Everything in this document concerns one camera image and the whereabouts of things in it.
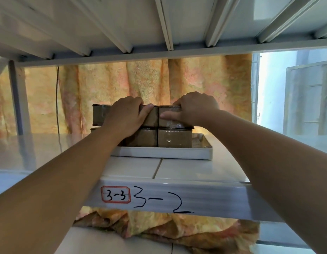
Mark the person's left hand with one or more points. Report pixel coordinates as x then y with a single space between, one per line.
123 116

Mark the person's right hand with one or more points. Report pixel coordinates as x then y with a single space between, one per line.
198 109

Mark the person's right thumb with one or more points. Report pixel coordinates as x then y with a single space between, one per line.
171 116

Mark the person's left thumb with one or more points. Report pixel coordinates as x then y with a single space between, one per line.
146 111

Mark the long brown box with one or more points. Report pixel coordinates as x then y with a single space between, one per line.
151 119

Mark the person's left forearm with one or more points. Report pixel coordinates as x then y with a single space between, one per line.
60 187

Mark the person's right forearm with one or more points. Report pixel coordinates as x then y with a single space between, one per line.
274 166

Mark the orange patterned curtain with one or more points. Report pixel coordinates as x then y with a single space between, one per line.
153 76

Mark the white rectangular tray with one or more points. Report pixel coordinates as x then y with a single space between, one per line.
163 152

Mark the red-bordered white label sticker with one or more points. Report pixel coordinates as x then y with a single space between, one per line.
115 194

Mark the white metal shelving rack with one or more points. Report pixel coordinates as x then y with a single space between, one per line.
163 23

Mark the white window frame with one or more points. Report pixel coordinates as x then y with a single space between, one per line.
306 97

